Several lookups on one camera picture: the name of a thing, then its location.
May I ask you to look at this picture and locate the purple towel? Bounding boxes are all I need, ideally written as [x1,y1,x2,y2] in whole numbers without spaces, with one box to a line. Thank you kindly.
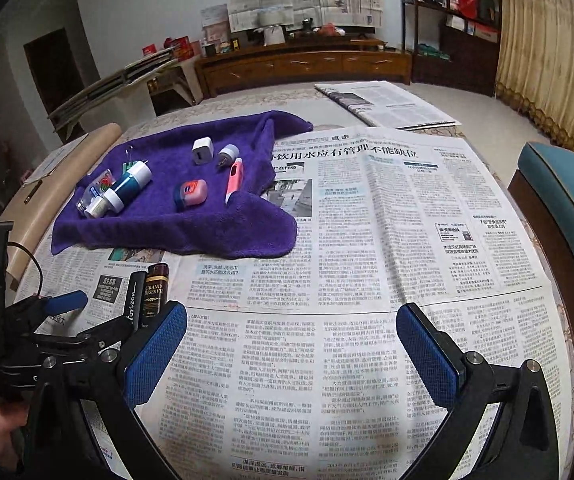
[49,110,315,257]

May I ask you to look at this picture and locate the newspapers covering screen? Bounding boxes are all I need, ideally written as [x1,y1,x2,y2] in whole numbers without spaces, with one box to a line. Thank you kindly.
[226,0,385,33]

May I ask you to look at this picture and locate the brown wooden media cabinet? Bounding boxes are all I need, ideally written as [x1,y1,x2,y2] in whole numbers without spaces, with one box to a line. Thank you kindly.
[194,37,412,99]

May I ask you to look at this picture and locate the folded newspaper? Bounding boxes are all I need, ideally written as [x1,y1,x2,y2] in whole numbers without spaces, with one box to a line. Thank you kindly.
[314,82,458,129]

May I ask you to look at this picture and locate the newspaper sheet with bold headline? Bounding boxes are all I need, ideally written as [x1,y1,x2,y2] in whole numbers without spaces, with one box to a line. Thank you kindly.
[267,127,555,311]

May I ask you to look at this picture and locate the small blue and red jar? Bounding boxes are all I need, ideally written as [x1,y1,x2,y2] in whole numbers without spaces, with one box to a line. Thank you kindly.
[173,179,208,211]

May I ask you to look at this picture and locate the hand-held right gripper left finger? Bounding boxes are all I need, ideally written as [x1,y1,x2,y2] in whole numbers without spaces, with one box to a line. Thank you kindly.
[24,301,188,480]

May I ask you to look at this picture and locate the clear bottle with colourful label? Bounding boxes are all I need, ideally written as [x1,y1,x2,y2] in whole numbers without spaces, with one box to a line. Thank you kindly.
[76,170,118,213]

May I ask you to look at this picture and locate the large newspaper sheet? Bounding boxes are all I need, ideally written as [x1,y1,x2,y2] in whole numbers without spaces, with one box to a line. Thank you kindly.
[117,87,574,461]

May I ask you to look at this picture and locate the stack of folded grey tables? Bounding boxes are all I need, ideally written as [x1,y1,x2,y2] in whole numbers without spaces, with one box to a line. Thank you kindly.
[47,45,180,133]

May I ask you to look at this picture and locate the pink and white pen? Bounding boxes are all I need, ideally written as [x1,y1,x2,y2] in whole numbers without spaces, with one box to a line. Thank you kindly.
[224,157,245,204]

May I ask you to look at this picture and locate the white wall calendar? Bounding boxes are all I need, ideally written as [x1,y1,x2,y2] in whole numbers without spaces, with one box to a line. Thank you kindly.
[202,4,230,43]

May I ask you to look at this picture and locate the beige curtain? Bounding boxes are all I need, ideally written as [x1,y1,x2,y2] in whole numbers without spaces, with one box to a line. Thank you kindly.
[494,0,574,161]

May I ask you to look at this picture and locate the brown and black tube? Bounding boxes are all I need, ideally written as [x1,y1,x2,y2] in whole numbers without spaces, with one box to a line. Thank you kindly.
[139,263,170,328]

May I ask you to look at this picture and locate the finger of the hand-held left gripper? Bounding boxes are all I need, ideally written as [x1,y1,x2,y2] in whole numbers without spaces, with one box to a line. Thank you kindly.
[13,289,89,332]
[73,316,136,357]

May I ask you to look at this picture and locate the white paper sheet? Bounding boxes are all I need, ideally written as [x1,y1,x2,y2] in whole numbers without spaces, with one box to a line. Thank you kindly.
[22,132,88,186]

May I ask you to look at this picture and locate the blue and white bottle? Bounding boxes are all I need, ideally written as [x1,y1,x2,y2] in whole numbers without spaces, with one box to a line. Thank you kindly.
[104,161,152,212]

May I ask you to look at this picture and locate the white charger plug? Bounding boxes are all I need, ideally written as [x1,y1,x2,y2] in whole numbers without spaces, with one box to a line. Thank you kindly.
[192,138,212,167]

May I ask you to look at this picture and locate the beige wooden side table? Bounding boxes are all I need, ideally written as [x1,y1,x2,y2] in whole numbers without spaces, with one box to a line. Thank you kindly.
[4,123,122,291]

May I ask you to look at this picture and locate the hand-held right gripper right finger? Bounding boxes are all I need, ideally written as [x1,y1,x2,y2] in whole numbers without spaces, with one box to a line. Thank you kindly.
[396,302,560,480]

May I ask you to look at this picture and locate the newspaper sheet under towel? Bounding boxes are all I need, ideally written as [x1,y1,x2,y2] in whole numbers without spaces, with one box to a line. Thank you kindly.
[32,220,318,311]

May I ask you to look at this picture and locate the black cable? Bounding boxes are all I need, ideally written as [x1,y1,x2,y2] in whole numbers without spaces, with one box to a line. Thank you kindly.
[6,241,44,303]

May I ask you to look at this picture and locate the dark wooden display shelf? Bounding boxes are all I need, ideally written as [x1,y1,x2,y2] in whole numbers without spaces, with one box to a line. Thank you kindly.
[398,0,502,98]

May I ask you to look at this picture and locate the red boxes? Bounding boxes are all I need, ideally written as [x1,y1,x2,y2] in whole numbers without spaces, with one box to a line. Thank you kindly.
[142,35,192,61]

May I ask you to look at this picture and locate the teal cushioned chair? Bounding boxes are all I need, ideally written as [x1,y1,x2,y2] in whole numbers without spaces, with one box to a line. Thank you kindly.
[507,141,574,480]

